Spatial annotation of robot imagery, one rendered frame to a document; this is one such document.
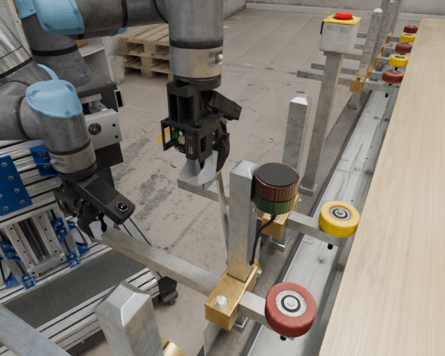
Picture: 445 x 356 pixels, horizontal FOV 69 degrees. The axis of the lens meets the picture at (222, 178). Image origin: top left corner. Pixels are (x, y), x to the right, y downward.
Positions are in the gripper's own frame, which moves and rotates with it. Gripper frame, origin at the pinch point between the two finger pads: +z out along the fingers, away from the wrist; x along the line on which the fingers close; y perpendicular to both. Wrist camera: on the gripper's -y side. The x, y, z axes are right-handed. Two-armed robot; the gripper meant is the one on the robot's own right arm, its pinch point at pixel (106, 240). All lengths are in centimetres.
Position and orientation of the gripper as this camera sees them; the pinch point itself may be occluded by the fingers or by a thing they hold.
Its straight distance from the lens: 78.4
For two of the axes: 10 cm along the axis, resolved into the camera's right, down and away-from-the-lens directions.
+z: 0.0, 8.0, 6.0
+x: -4.8, 5.2, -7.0
